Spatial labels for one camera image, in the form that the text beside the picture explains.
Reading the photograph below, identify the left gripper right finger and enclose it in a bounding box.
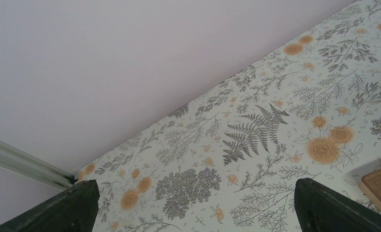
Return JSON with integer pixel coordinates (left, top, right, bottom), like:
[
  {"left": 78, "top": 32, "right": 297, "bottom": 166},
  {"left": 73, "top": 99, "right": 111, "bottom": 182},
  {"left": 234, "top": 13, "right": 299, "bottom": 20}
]
[{"left": 294, "top": 178, "right": 381, "bottom": 232}]

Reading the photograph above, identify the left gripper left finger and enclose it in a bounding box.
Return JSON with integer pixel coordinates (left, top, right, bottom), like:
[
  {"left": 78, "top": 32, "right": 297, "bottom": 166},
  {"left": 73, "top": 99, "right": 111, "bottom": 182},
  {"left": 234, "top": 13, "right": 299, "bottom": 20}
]
[{"left": 0, "top": 180, "right": 100, "bottom": 232}]

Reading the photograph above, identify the floral patterned table mat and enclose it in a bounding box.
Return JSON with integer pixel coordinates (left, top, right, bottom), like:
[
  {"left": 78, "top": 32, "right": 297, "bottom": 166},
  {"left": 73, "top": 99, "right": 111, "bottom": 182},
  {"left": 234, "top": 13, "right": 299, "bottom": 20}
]
[{"left": 79, "top": 0, "right": 381, "bottom": 232}]

